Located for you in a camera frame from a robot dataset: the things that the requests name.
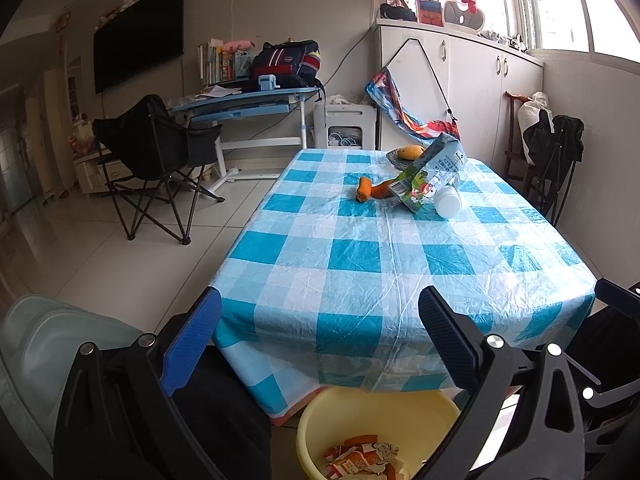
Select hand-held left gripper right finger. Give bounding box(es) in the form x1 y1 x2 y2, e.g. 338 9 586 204
417 285 586 480

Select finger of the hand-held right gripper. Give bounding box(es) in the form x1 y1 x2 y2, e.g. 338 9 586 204
594 277 640 312
580 352 640 461

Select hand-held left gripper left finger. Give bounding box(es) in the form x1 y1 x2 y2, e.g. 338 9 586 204
52 286 224 480

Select yellow plastic basin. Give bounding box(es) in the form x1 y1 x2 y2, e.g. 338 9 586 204
296 387 463 480

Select red snack bag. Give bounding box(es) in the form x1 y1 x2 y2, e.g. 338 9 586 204
325 435 408 480

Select person's black clothing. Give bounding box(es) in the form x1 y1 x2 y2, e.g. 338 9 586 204
172 305 640 480

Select blue white checked tablecloth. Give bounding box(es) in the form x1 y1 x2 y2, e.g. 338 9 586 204
212 147 598 421

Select white plastic bottle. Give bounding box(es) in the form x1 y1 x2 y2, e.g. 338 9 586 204
433 185 462 219

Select green printed carton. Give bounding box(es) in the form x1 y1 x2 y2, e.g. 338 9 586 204
387 165 441 215

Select pale green plastic chair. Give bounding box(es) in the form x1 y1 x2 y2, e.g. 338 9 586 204
0 294 146 480

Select folded black camp chair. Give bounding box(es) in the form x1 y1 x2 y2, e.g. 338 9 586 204
522 109 586 228

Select long orange carrot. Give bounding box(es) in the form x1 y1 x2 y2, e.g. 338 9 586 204
370 179 402 200

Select blue grey milk carton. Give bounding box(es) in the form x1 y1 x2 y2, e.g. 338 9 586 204
400 132 468 191

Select dark bowl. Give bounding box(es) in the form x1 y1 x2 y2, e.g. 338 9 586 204
386 149 426 171

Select white low cabinet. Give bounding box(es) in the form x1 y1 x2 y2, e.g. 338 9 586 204
74 142 133 196

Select white bag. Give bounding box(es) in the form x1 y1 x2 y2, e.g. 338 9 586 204
516 91 551 136

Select black folding camp chair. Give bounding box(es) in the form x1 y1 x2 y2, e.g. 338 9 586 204
92 94 226 245

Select colourful printed bag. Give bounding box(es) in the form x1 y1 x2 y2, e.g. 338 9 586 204
365 66 461 141

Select blue study desk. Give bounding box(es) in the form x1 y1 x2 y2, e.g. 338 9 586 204
167 86 321 183

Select loose white papers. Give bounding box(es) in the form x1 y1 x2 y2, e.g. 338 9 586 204
192 85 243 100

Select row of books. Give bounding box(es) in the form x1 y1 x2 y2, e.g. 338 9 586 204
196 37 251 86

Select navy red striped backpack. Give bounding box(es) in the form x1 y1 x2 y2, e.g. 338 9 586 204
249 39 326 92

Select orange box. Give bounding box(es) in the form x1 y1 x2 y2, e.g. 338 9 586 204
417 0 443 27

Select black bag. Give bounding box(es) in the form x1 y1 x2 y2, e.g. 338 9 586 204
379 2 417 23

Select black cord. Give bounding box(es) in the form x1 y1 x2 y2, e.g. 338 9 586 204
385 36 457 131

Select black wall television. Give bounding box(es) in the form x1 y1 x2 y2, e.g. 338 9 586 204
93 0 186 95

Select red wall ornament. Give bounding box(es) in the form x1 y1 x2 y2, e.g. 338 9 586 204
55 10 72 53

